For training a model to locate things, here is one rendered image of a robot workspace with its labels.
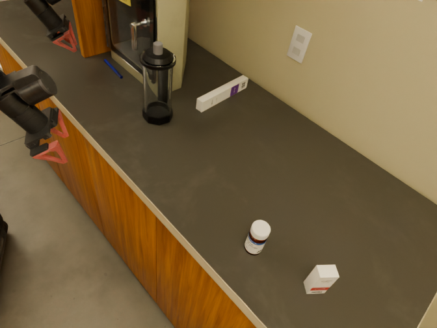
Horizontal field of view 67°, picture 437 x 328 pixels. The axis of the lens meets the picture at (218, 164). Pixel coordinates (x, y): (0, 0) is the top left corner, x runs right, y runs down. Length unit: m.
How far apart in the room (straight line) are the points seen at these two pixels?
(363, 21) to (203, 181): 0.68
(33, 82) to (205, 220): 0.52
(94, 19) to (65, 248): 1.17
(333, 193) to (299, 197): 0.12
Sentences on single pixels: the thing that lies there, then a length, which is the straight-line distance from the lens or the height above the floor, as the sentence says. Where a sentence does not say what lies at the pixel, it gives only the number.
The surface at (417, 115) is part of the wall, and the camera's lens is 1.17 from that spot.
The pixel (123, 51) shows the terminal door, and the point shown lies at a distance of 1.35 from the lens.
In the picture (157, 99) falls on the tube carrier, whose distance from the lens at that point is 1.08.
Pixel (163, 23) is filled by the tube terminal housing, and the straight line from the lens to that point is 1.14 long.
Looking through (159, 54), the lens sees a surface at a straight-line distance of 1.03.
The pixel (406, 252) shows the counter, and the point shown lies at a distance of 1.06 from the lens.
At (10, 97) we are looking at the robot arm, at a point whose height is 1.22.
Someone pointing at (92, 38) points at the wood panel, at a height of 1.01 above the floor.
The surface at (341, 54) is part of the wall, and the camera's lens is 1.21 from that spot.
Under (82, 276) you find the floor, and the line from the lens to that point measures 1.89.
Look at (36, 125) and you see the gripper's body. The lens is 0.87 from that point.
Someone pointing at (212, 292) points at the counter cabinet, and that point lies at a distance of 1.00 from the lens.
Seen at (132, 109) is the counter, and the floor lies 0.94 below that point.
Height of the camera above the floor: 1.68
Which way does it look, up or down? 46 degrees down
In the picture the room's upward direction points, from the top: 11 degrees clockwise
